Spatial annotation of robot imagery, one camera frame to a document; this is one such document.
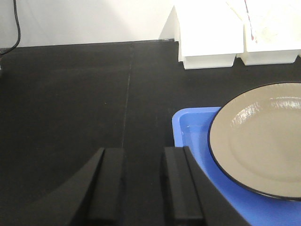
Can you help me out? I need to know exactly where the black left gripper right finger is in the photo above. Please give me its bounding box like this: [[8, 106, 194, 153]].
[[160, 146, 246, 226]]

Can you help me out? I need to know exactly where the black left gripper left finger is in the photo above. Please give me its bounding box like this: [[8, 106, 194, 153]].
[[10, 148, 126, 226]]

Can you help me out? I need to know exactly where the blue plastic tray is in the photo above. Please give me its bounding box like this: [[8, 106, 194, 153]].
[[172, 107, 301, 226]]

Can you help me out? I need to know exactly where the beige plate with black rim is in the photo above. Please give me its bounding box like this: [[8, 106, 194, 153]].
[[208, 82, 301, 201]]

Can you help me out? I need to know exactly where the left white storage bin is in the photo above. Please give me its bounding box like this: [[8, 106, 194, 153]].
[[170, 0, 244, 70]]

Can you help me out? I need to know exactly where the white storage bin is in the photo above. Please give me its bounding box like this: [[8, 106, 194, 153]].
[[226, 0, 301, 65], [170, 0, 244, 70]]

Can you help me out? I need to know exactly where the middle white storage bin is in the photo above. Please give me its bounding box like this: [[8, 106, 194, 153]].
[[226, 0, 301, 65]]

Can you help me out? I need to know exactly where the black cable by wall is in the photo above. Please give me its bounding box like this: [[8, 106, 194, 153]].
[[0, 0, 21, 57]]

